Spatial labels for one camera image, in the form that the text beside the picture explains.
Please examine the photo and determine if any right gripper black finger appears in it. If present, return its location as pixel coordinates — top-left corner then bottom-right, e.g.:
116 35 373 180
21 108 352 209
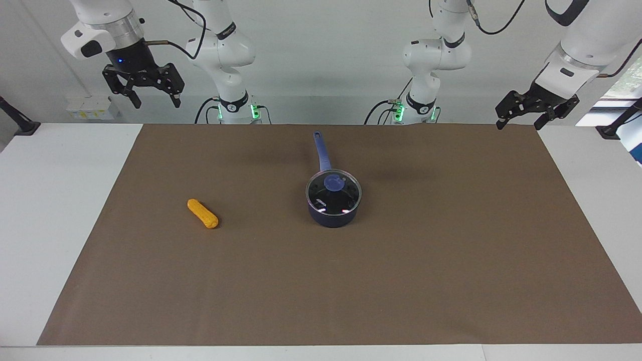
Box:
102 65 142 109
150 63 186 108

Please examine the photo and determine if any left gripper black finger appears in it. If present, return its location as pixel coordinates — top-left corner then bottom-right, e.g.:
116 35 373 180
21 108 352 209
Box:
495 91 533 130
534 99 580 130

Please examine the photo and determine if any yellow corn cob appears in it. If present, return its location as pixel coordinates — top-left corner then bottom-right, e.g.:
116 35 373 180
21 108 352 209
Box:
187 199 220 230

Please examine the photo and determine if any glass lid with blue knob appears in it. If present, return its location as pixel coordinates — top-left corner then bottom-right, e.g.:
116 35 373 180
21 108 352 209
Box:
306 170 362 214

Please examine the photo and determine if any black clamp stand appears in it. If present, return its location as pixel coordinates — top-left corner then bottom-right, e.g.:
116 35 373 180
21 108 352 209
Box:
596 98 642 140
0 95 41 136

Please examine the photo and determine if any bright window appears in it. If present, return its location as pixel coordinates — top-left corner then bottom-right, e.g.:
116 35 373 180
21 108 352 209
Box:
576 43 642 166

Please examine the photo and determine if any dark blue saucepan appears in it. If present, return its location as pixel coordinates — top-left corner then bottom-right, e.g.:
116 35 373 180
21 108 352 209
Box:
305 131 363 229

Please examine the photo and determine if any brown table mat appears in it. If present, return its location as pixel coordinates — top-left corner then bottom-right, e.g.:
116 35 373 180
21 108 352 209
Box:
37 124 642 346

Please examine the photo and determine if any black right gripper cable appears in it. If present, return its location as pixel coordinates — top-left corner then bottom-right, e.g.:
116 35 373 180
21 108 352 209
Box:
145 0 207 60

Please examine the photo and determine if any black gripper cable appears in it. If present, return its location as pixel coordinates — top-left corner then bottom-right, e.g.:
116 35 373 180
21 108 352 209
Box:
145 0 207 60
599 40 642 79

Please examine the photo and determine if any white wall socket box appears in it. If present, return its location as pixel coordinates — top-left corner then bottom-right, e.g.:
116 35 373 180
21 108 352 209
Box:
65 95 121 121

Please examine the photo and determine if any black cable with metal plug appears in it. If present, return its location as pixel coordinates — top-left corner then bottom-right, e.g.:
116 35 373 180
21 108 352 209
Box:
429 0 526 36

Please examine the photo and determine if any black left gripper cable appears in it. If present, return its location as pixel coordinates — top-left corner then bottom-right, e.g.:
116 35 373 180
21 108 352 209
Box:
599 40 642 79

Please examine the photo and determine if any black base cable bundle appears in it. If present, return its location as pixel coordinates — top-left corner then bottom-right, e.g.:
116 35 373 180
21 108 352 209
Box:
364 78 415 125

